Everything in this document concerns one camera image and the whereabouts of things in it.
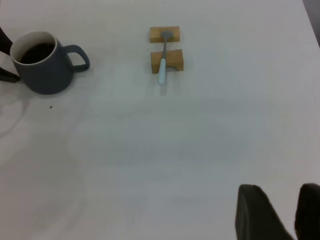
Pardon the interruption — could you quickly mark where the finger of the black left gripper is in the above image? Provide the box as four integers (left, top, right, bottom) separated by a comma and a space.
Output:
0, 66, 21, 83
0, 24, 14, 55

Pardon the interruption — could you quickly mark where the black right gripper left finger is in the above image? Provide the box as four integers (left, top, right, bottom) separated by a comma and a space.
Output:
234, 184, 297, 240

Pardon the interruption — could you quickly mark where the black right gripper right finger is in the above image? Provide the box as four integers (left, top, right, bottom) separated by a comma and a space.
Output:
294, 183, 320, 240

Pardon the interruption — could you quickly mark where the grey mug with handle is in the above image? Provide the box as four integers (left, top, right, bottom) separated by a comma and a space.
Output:
9, 31, 91, 95

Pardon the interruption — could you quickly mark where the spoon with light blue handle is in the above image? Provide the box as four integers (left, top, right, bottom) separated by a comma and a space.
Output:
157, 30, 173, 85

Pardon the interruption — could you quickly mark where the black coffee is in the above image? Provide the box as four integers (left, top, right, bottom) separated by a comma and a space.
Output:
19, 42, 55, 65

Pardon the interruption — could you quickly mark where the plain wooden block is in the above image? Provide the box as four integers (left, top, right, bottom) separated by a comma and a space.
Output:
149, 25, 181, 44

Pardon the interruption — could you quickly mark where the notched wooden block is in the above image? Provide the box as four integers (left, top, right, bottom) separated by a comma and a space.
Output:
150, 49, 185, 75

